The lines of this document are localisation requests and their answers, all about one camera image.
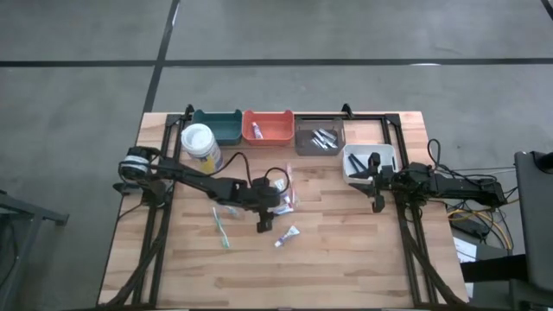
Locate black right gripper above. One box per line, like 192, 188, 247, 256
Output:
347, 151, 397, 214

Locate red toothbrush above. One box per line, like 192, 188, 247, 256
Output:
283, 162, 300, 208

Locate small toothpaste tubes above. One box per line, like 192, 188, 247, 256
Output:
273, 225, 302, 249

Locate green toothbrush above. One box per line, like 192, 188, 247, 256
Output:
210, 206, 232, 250

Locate Lysol disinfecting wipes canister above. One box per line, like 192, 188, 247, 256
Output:
181, 123, 225, 175

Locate white plastic bin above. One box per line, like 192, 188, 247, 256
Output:
342, 143, 399, 185

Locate dark brown bin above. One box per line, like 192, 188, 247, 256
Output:
294, 115, 346, 157

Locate orange plastic bin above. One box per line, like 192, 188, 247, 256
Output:
241, 109, 296, 147

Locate teal plastic bin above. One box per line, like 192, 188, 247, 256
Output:
191, 108, 244, 147

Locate black power brick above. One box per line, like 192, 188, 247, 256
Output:
450, 218, 490, 239

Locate white paper sheet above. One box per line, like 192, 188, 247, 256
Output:
452, 236, 479, 263

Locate dark grey equipment cabinet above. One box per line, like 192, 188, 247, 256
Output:
512, 149, 553, 299

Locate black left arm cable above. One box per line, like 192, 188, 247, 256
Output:
218, 150, 291, 195

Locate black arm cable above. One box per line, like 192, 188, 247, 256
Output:
218, 150, 291, 195
426, 137, 459, 174

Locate black metal rig frame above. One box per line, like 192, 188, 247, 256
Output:
98, 103, 471, 310

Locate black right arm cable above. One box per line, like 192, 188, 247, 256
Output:
426, 137, 459, 174

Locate yellow floor cable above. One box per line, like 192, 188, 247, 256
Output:
447, 197, 515, 252

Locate grey metal workbench frame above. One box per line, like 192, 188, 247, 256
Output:
0, 188, 71, 311

